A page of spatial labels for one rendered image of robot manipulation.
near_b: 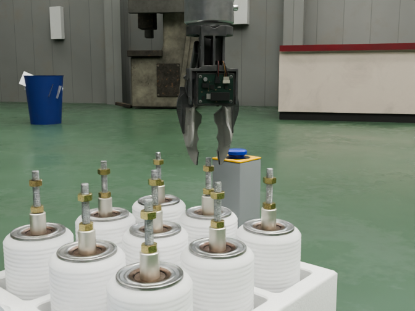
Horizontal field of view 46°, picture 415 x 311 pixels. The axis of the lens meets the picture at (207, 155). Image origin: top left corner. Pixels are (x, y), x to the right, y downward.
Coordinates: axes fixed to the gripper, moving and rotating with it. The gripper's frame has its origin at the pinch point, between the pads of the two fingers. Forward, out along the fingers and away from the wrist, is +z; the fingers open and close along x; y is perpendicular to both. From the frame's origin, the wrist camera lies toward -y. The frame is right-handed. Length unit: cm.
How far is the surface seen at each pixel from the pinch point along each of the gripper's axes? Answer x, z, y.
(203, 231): -1.3, 11.1, 5.1
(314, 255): 34, 35, -43
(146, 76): -7, -14, -662
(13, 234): -28.3, 9.2, 9.1
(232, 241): 1.4, 9.2, 15.6
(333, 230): 47, 35, -62
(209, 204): 0.1, 7.8, 1.6
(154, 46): 7, -65, -789
